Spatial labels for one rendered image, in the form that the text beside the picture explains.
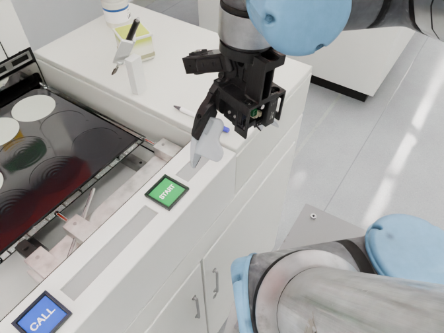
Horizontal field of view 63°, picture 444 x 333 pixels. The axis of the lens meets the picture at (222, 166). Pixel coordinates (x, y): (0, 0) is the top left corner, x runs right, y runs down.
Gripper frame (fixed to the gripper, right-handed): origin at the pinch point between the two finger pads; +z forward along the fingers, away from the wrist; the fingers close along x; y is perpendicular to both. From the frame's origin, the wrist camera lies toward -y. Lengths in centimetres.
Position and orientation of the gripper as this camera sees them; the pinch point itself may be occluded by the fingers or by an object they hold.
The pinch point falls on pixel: (225, 146)
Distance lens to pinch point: 61.4
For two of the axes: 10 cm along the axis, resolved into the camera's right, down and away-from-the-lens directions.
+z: -0.6, 6.9, 7.2
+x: 7.6, -4.4, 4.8
